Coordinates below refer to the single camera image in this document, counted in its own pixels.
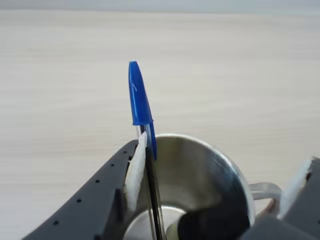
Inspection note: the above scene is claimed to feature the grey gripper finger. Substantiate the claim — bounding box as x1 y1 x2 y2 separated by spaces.
21 131 147 240
239 156 320 240

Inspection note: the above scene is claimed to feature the yellow highlighter with black cap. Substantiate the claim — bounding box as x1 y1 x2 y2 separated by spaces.
165 209 251 240

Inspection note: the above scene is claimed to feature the silver metal cup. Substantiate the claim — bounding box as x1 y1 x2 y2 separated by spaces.
123 133 284 240

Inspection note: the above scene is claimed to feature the blue ballpoint pen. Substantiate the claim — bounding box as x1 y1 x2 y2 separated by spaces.
128 60 167 240

